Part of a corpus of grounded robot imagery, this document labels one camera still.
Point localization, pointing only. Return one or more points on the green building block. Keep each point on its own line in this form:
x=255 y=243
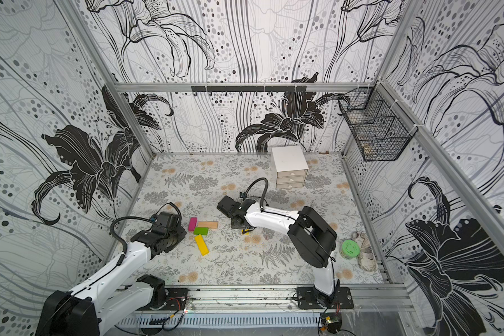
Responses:
x=201 y=231

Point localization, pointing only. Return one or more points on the black wall mounted bar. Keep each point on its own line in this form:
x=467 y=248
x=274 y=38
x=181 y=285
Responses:
x=249 y=88

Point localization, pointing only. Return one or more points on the magenta building block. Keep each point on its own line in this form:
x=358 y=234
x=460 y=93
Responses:
x=192 y=224

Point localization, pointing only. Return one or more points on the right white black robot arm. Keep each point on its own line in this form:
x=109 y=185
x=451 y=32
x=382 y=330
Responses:
x=313 y=239

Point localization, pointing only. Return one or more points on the black wire basket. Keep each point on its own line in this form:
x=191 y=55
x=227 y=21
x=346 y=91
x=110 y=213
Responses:
x=379 y=134

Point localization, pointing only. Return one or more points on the white slotted cable duct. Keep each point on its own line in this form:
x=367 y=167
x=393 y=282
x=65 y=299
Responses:
x=307 y=319

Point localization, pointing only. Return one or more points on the natural wood building block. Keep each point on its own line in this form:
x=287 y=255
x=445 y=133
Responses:
x=208 y=224

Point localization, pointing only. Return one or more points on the small electronics board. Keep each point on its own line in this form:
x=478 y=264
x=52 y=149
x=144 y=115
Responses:
x=331 y=324

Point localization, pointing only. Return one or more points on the green round lid container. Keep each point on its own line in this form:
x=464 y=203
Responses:
x=349 y=249

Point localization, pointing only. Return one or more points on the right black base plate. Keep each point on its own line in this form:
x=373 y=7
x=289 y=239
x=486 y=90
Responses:
x=308 y=298

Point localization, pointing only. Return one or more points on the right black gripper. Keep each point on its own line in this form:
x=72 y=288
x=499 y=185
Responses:
x=227 y=206

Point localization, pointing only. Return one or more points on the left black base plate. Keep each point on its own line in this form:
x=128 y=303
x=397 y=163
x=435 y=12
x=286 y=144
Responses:
x=172 y=298

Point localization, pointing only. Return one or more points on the crumpled beige cloth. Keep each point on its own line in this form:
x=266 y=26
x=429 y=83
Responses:
x=366 y=258

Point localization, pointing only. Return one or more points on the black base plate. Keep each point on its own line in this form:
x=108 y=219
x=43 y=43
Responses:
x=308 y=298
x=172 y=298

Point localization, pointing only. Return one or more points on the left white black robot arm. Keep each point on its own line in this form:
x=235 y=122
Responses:
x=98 y=304

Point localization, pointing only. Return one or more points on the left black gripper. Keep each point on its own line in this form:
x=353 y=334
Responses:
x=180 y=231

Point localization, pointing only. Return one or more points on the white mini drawer cabinet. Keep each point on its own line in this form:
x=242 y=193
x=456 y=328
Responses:
x=289 y=166

